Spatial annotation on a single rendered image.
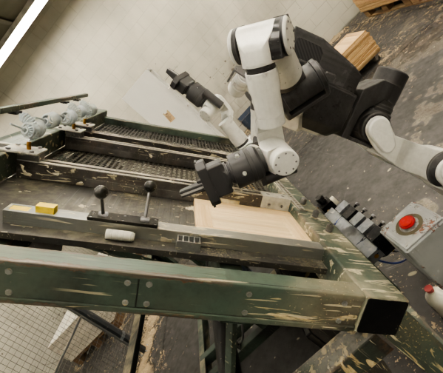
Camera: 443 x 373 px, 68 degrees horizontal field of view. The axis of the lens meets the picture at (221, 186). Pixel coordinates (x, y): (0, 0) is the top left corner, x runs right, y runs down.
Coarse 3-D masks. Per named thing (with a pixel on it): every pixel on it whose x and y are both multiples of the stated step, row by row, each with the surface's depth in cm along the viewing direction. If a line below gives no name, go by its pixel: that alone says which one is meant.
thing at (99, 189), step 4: (96, 188) 87; (100, 188) 86; (104, 188) 87; (96, 192) 86; (100, 192) 86; (104, 192) 87; (108, 192) 88; (96, 196) 87; (100, 196) 86; (104, 196) 87; (100, 200) 90; (100, 212) 94; (104, 212) 94; (108, 212) 96; (104, 216) 94
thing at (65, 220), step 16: (32, 208) 93; (32, 224) 92; (48, 224) 92; (64, 224) 93; (80, 224) 93; (96, 224) 94; (112, 224) 94; (160, 224) 99; (176, 224) 101; (160, 240) 97; (176, 240) 98; (208, 240) 99; (224, 240) 99; (240, 240) 100; (256, 240) 101; (272, 240) 103; (288, 240) 106; (288, 256) 104; (304, 256) 104; (320, 256) 105
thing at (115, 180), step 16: (16, 112) 118; (32, 128) 122; (16, 144) 125; (16, 160) 121; (32, 160) 122; (48, 160) 127; (16, 176) 123; (32, 176) 123; (48, 176) 124; (64, 176) 125; (80, 176) 125; (96, 176) 126; (112, 176) 127; (128, 176) 127; (144, 176) 132; (160, 176) 134; (144, 192) 130; (160, 192) 131; (176, 192) 131; (240, 192) 134; (256, 192) 139; (272, 192) 142; (272, 208) 138; (288, 208) 139
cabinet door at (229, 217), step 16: (208, 208) 125; (224, 208) 129; (240, 208) 132; (256, 208) 135; (208, 224) 111; (224, 224) 114; (240, 224) 117; (256, 224) 119; (272, 224) 122; (288, 224) 125; (304, 240) 113
